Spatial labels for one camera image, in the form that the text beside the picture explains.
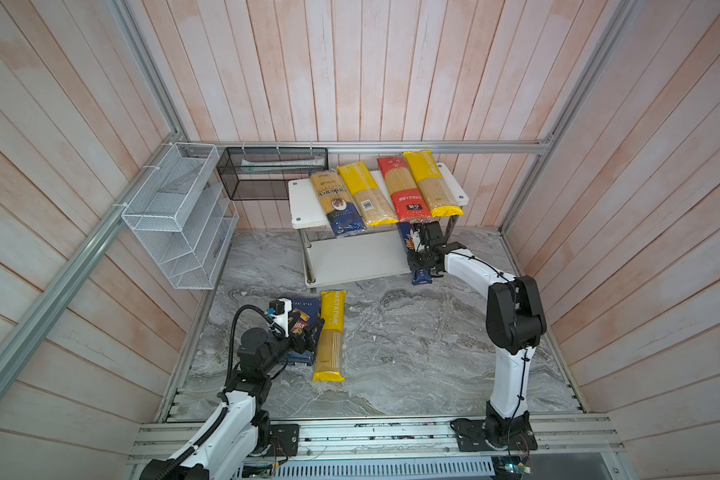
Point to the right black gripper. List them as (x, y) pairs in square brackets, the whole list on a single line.
[(412, 261)]

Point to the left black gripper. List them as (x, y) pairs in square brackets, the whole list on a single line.
[(309, 342)]

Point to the blue Barilla spaghetti box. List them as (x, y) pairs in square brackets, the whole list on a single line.
[(410, 239)]

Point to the red spaghetti bag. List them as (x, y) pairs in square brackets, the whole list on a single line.
[(406, 198)]

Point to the yellow spaghetti bag with barcode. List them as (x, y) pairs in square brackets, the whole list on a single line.
[(367, 195)]

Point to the dark blue spaghetti bag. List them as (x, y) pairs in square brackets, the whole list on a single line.
[(337, 203)]

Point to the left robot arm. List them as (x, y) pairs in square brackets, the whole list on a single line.
[(259, 341)]

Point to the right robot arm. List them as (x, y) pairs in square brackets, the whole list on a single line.
[(514, 322)]

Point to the blue Barilla pasta box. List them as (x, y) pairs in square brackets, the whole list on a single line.
[(309, 306)]

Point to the yellow Pastatime spaghetti bag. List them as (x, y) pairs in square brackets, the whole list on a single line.
[(329, 353)]

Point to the black mesh basket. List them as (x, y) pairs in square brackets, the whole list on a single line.
[(262, 173)]

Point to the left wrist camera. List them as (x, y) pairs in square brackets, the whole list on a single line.
[(278, 312)]

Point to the aluminium frame back bar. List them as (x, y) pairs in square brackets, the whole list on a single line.
[(388, 147)]

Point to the aluminium frame bar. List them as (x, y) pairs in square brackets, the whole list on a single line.
[(26, 337), (388, 147)]

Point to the white wire mesh rack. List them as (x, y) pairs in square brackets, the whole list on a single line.
[(182, 220)]

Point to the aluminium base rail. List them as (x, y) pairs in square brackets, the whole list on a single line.
[(428, 445)]

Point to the aluminium frame left bar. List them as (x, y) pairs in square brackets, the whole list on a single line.
[(26, 337)]

